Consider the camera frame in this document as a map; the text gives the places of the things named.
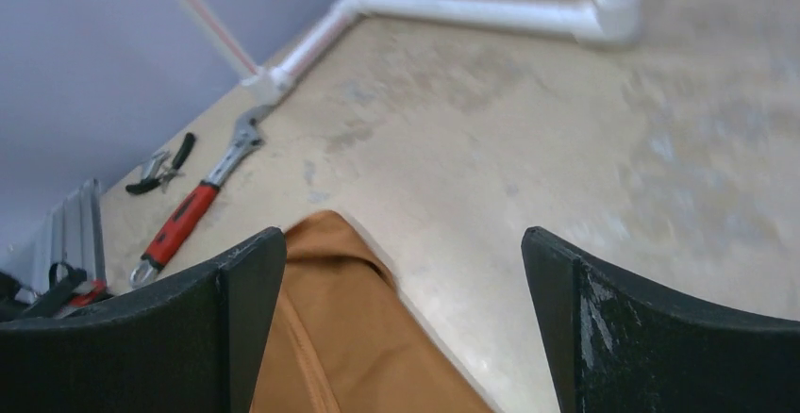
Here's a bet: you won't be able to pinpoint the red handled adjustable wrench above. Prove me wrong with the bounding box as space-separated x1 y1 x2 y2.
129 105 274 289

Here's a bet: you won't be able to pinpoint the white PVC pipe frame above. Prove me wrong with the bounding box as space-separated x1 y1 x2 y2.
141 0 645 107

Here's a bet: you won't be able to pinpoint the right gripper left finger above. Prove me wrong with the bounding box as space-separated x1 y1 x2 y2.
1 227 287 412

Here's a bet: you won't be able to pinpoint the aluminium extrusion rail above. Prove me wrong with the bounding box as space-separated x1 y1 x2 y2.
1 179 107 303

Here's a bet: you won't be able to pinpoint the orange cloth napkin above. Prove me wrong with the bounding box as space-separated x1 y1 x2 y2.
251 210 489 412

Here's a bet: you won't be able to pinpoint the black handled pliers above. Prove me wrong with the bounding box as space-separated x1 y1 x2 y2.
125 132 196 196

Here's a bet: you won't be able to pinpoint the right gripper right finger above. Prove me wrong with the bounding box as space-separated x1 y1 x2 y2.
521 226 799 412

